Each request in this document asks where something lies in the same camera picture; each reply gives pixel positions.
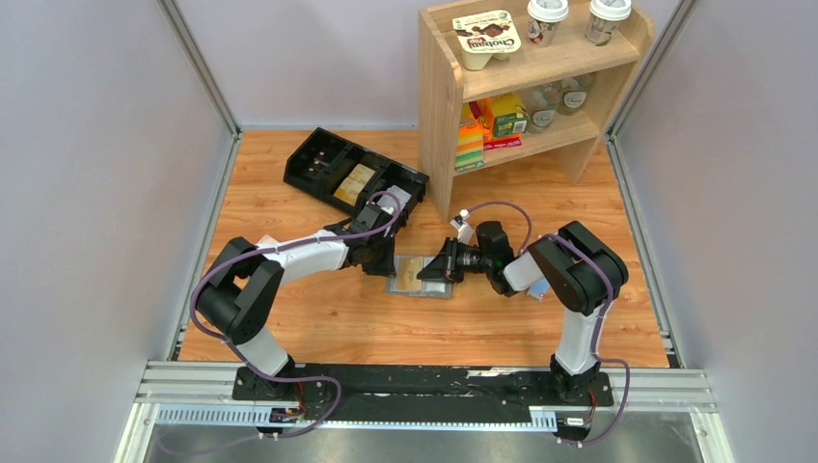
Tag tan credit card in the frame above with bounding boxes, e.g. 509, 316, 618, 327
393, 256, 424, 293

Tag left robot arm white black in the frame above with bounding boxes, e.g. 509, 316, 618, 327
190, 202, 399, 379

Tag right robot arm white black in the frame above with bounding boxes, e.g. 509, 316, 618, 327
417, 221, 629, 392

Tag grey card in tray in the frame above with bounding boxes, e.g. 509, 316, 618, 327
376, 185, 412, 214

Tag tan cards in tray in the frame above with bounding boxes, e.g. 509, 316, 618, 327
333, 164, 375, 206

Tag blue card on table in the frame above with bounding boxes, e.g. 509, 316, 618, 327
527, 280, 550, 302

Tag white pink card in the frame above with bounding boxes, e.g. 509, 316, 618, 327
257, 234, 280, 248

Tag black organizer tray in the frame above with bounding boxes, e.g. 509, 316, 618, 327
283, 127, 428, 232

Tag colourful sticky note stack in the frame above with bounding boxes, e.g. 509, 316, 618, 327
454, 123, 484, 173

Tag red flat packet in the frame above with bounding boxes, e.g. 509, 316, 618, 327
483, 134, 522, 150

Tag green yellow box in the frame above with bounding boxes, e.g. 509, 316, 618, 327
477, 93, 529, 138

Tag orange snack bag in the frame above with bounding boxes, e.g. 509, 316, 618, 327
457, 103, 488, 146

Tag left glass jar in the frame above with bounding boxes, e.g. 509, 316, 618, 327
524, 83, 559, 133

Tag glass jar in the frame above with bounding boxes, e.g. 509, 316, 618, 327
557, 72, 596, 116
524, 83, 559, 133

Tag wooden shelf unit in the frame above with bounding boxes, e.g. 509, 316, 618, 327
418, 0, 657, 224

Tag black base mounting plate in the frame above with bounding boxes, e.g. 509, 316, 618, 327
232, 364, 614, 423

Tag right glass jar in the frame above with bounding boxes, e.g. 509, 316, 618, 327
557, 72, 596, 116

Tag Chobani yogurt pack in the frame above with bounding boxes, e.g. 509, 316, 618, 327
451, 10, 521, 70

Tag left paper coffee cup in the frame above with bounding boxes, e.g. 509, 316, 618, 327
527, 0, 569, 46

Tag paper coffee cup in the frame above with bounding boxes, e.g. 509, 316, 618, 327
527, 0, 569, 46
586, 0, 632, 46

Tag right paper coffee cup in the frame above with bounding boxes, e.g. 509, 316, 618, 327
586, 0, 632, 46

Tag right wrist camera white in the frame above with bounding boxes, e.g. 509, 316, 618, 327
450, 209, 475, 245

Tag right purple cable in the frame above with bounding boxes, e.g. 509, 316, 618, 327
459, 200, 633, 448

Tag aluminium frame rail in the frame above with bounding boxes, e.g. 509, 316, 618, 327
134, 361, 719, 414

